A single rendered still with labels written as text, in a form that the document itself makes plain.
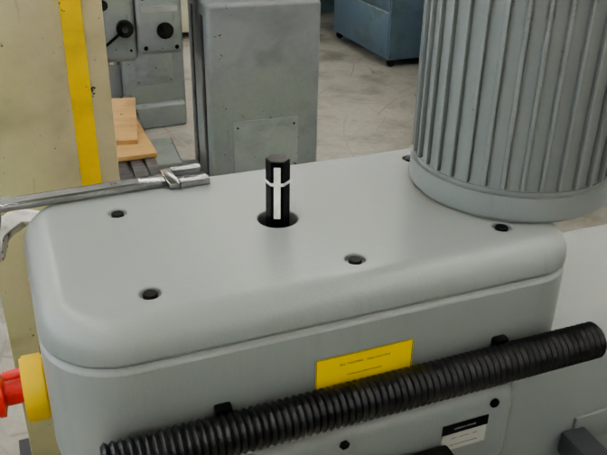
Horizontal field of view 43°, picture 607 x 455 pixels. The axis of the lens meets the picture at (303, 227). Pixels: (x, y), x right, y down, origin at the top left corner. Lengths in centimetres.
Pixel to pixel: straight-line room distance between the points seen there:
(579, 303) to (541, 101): 27
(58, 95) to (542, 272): 191
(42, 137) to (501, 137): 191
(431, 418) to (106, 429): 31
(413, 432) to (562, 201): 25
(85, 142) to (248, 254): 186
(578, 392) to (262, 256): 39
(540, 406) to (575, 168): 26
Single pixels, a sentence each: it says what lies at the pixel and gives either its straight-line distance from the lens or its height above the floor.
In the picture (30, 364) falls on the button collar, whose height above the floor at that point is 179.
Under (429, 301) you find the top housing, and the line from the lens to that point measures 65.
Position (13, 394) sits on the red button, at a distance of 73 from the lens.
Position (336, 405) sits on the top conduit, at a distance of 62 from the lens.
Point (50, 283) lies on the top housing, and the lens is 63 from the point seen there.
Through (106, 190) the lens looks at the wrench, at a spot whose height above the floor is 190.
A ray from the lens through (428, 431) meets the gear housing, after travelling 76.
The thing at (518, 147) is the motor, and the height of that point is 196.
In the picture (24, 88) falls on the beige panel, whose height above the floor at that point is 152.
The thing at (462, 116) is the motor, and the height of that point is 198.
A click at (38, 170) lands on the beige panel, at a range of 249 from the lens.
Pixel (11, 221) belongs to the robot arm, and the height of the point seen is 162.
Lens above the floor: 221
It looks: 28 degrees down
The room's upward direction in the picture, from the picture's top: 1 degrees clockwise
